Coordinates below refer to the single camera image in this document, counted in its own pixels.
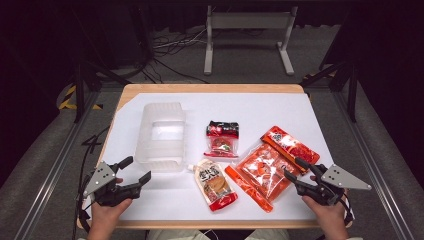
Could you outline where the small red black snack packet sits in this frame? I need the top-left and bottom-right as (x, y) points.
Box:
(203, 120), (240, 159)

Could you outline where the hand-held gripper cable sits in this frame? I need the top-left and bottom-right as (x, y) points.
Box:
(339, 192), (355, 228)
(71, 143), (101, 240)

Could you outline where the person's right hand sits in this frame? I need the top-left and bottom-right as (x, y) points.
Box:
(301, 174), (349, 232)

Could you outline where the black metal stand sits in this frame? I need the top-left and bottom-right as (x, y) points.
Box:
(299, 61), (359, 124)
(71, 59), (131, 124)

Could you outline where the wooden table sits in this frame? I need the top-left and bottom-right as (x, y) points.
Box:
(76, 83), (355, 230)

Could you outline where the spouted sauce pouch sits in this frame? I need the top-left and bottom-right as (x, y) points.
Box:
(187, 158), (239, 212)

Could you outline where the translucent plastic container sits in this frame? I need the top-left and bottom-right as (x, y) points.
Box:
(134, 102), (187, 173)

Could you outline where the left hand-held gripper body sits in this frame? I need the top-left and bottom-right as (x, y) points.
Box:
(81, 160), (143, 208)

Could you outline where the bundle of floor cables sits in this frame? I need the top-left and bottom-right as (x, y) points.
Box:
(151, 28), (211, 84)

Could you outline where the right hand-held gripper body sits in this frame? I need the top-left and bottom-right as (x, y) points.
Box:
(294, 163), (372, 207)

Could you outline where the person's left hand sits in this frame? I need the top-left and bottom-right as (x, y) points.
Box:
(89, 178), (134, 232)

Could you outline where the white table sheet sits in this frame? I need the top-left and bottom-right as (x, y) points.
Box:
(82, 92), (355, 222)

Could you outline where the white metal stand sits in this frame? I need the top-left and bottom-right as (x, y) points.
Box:
(203, 5), (299, 76)

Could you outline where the large orange snack packet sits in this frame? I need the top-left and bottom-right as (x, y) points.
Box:
(224, 125), (321, 214)

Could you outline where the aluminium floor rail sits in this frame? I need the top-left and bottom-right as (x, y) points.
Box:
(13, 89), (101, 240)
(333, 89), (416, 240)

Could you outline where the right hand-held gripper cable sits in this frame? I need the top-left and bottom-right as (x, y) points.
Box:
(339, 192), (355, 228)

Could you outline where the left hand-held gripper cable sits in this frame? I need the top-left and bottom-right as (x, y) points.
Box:
(71, 143), (101, 240)

